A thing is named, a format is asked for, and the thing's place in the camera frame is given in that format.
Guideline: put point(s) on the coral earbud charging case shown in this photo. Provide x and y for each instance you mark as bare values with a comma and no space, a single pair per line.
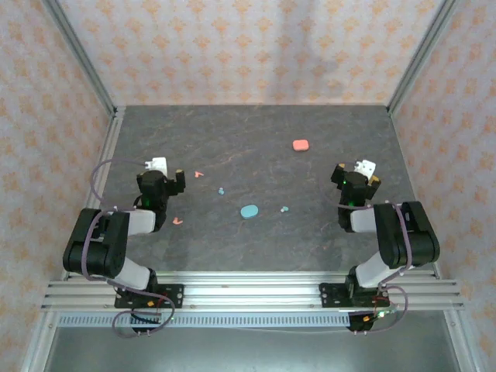
301,145

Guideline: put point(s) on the blue earbud charging case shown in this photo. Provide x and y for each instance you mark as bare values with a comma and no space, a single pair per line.
249,211

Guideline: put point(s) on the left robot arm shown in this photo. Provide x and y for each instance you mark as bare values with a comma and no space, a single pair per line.
97,248

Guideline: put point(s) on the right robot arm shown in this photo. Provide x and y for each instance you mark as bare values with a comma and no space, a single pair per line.
407,240

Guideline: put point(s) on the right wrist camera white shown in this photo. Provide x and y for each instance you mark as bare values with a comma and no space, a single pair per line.
366,167

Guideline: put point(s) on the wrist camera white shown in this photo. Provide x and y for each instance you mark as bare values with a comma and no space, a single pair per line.
159,162
366,167

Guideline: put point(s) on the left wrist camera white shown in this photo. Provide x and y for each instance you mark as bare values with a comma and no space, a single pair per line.
159,162

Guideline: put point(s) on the aluminium frame side rail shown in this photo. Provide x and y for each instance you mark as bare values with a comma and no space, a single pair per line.
110,143

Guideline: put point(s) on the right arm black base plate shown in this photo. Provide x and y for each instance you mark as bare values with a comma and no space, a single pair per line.
329,296

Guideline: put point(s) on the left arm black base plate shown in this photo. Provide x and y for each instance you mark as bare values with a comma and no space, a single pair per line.
174,295

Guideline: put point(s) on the aluminium frame post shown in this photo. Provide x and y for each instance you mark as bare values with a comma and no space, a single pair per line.
83,58
417,58

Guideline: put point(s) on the aluminium mounting rail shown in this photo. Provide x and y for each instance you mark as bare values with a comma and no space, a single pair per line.
252,294

